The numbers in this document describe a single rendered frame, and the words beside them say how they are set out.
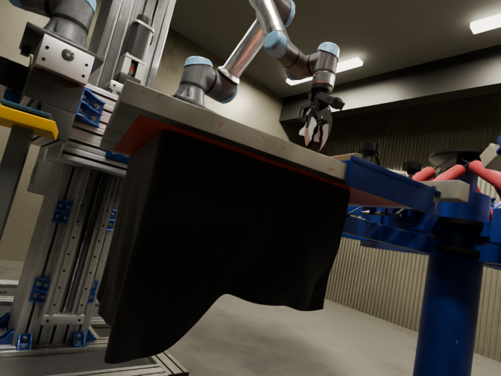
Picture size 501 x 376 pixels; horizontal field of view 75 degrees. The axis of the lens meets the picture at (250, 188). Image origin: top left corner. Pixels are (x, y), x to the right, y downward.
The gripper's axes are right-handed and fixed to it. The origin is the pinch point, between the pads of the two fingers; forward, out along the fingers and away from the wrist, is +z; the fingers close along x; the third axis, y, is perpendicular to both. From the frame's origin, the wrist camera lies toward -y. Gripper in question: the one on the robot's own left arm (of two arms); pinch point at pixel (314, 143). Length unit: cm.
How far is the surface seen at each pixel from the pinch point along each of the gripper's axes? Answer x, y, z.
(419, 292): -350, 188, 62
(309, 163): 22.4, -29.0, 15.7
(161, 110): 54, -29, 16
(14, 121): 78, 6, 19
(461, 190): -22.8, -34.3, 10.5
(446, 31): -222, 112, -209
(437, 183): -21.6, -28.5, 8.8
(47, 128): 72, 6, 19
